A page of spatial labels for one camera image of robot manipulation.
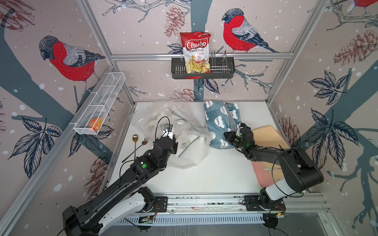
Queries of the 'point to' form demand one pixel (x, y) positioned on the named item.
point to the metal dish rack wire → (218, 69)
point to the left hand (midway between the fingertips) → (174, 132)
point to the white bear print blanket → (186, 126)
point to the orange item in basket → (96, 124)
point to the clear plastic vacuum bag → (194, 156)
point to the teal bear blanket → (221, 117)
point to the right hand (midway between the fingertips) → (223, 132)
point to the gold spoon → (135, 138)
